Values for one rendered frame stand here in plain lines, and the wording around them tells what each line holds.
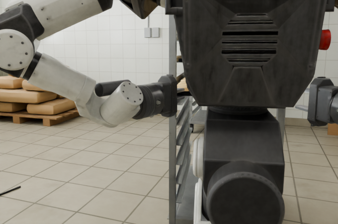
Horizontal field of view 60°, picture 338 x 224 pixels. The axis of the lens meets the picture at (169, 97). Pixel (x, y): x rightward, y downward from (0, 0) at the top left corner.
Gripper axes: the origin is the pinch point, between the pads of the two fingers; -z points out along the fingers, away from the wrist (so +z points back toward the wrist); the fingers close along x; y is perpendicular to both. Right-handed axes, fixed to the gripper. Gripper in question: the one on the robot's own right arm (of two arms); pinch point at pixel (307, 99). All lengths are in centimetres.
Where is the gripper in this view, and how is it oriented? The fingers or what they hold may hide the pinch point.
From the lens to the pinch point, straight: 85.7
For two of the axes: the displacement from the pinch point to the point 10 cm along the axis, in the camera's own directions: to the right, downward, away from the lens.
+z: 3.6, 1.5, -9.2
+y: -9.3, 0.6, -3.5
